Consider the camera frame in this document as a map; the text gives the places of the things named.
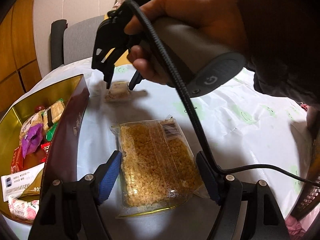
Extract white gold milk powder sachet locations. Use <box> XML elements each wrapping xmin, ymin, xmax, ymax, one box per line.
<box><xmin>1</xmin><ymin>163</ymin><xmax>44</xmax><ymax>202</ymax></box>

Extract black braided cable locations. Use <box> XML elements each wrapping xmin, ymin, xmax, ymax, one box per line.
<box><xmin>123</xmin><ymin>0</ymin><xmax>320</xmax><ymax>188</ymax></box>

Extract pink cloth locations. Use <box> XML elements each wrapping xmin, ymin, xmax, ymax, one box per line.
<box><xmin>285</xmin><ymin>215</ymin><xmax>314</xmax><ymax>240</ymax></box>

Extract beige cracker packet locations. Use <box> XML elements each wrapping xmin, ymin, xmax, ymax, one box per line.
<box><xmin>42</xmin><ymin>99</ymin><xmax>65</xmax><ymax>132</ymax></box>

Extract purple candy wrapper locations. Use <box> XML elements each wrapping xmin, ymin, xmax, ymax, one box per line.
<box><xmin>21</xmin><ymin>124</ymin><xmax>43</xmax><ymax>159</ymax></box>

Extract person right hand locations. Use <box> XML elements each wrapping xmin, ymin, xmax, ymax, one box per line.
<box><xmin>123</xmin><ymin>0</ymin><xmax>248</xmax><ymax>96</ymax></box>

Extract small white pink snack packet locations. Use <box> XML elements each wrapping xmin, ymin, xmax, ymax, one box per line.
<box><xmin>105</xmin><ymin>81</ymin><xmax>131</xmax><ymax>102</ymax></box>

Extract red snack packet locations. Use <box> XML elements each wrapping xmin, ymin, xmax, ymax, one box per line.
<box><xmin>11</xmin><ymin>145</ymin><xmax>24</xmax><ymax>174</ymax></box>

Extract grey chair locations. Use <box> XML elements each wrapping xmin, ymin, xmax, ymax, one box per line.
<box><xmin>50</xmin><ymin>16</ymin><xmax>105</xmax><ymax>70</ymax></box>

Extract clear pack crispy rice cake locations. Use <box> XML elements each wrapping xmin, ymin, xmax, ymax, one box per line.
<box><xmin>111</xmin><ymin>118</ymin><xmax>209</xmax><ymax>218</ymax></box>

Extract pink floral snack packet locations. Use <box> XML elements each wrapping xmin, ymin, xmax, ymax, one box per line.
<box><xmin>8</xmin><ymin>196</ymin><xmax>40</xmax><ymax>222</ymax></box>

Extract dark red gold gift box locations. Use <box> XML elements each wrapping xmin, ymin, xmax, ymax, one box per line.
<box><xmin>0</xmin><ymin>73</ymin><xmax>91</xmax><ymax>224</ymax></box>

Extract green snack packet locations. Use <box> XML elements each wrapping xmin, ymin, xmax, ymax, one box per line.
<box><xmin>46</xmin><ymin>122</ymin><xmax>59</xmax><ymax>141</ymax></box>

